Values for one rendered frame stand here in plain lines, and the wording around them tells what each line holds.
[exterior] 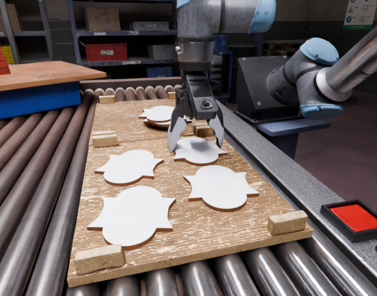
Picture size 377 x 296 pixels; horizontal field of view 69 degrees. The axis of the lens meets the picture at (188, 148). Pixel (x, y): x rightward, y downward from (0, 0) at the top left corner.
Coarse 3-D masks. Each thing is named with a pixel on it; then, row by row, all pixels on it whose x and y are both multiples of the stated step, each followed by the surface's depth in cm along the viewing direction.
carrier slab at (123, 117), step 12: (96, 108) 99; (108, 108) 99; (120, 108) 99; (132, 108) 99; (144, 108) 99; (96, 120) 87; (108, 120) 87; (120, 120) 87; (132, 120) 87; (192, 120) 87; (204, 120) 87; (120, 132) 78; (132, 132) 78; (144, 132) 78; (156, 132) 78; (168, 132) 78; (192, 132) 78
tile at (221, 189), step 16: (192, 176) 54; (208, 176) 54; (224, 176) 54; (240, 176) 54; (192, 192) 49; (208, 192) 49; (224, 192) 49; (240, 192) 49; (256, 192) 49; (224, 208) 45; (240, 208) 46
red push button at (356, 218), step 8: (336, 208) 47; (344, 208) 47; (352, 208) 47; (360, 208) 47; (344, 216) 45; (352, 216) 45; (360, 216) 45; (368, 216) 45; (352, 224) 43; (360, 224) 43; (368, 224) 43; (376, 224) 43
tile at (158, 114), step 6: (156, 108) 88; (162, 108) 88; (168, 108) 88; (144, 114) 82; (150, 114) 82; (156, 114) 82; (162, 114) 82; (168, 114) 82; (150, 120) 78; (156, 120) 77; (162, 120) 77; (168, 120) 78
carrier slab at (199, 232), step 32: (96, 160) 62; (224, 160) 62; (96, 192) 50; (160, 192) 50; (192, 224) 42; (224, 224) 42; (256, 224) 42; (128, 256) 36; (160, 256) 36; (192, 256) 37
